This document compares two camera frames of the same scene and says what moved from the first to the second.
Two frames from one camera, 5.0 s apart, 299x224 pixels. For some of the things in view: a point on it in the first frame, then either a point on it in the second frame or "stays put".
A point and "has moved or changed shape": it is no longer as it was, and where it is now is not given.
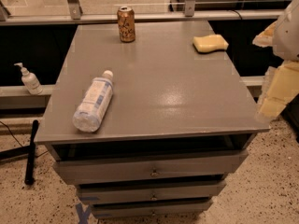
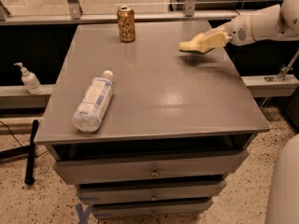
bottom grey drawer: [146, 208] stays put
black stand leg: [30, 162] stays put
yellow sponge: [209, 43] has moved or changed shape
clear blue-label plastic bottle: [92, 108] stays put
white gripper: [288, 35] -> [240, 30]
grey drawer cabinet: [179, 122] stays put
